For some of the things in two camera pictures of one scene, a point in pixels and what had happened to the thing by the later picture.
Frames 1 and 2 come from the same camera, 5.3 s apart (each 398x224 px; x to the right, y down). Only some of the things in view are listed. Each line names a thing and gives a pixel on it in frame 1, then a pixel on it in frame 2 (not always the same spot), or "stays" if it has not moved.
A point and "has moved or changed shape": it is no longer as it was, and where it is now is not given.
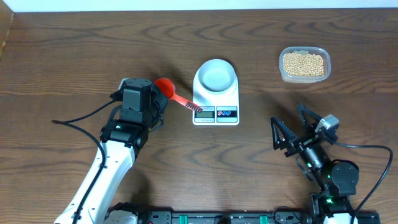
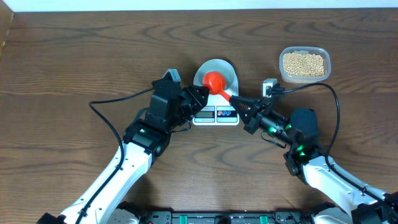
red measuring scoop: (166, 87) has moved or changed shape
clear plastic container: (304, 65) stays
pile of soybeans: (303, 65) stays
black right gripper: (290, 137) → (251, 119)
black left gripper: (160, 101) → (194, 100)
